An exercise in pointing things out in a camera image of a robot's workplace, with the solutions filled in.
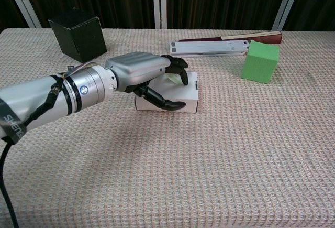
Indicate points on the beige waffle tablecloth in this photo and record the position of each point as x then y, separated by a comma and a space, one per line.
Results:
196, 160

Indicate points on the green foam cube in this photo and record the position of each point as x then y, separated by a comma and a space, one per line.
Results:
259, 65

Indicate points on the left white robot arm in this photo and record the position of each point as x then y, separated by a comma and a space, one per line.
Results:
34, 97

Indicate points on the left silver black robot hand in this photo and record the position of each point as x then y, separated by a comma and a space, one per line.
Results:
136, 68

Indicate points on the black cardboard box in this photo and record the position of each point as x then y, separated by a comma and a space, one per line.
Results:
81, 42

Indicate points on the white cardboard box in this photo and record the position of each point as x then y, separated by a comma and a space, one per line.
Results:
191, 99

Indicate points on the dark pleated curtain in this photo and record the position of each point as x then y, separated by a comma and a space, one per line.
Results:
209, 2

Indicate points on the white frame post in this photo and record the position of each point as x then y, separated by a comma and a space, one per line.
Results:
23, 5
288, 2
159, 2

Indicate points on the red and tan book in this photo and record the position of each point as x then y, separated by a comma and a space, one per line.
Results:
272, 39

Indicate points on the grey flat metal case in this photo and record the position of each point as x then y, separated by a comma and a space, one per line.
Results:
209, 47

